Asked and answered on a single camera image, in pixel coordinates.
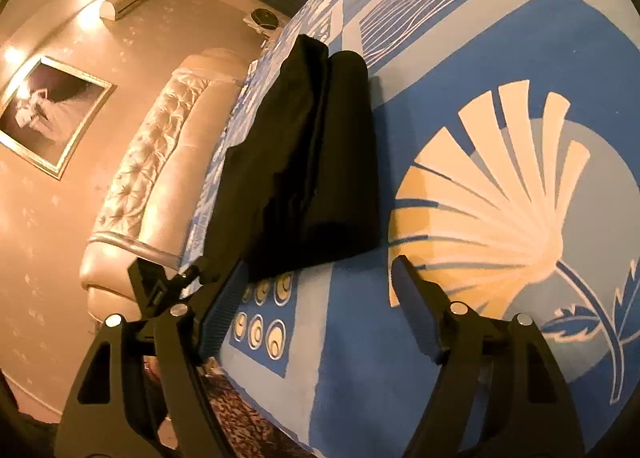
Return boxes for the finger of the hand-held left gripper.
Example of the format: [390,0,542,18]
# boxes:
[127,258,221,325]

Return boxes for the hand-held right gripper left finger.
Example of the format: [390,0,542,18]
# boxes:
[56,259,249,458]

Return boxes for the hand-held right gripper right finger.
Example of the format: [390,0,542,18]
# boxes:
[391,257,587,458]

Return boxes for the black pants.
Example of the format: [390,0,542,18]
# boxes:
[202,34,379,283]

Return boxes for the dark patterned rug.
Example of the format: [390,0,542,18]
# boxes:
[142,353,321,458]

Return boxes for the cream tufted headboard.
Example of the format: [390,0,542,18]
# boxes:
[80,48,251,319]

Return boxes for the blue printed bedspread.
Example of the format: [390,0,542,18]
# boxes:
[180,0,640,458]

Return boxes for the round black device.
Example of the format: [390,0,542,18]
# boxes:
[244,8,281,33]

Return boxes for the framed wall picture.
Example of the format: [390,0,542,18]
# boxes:
[0,55,117,181]

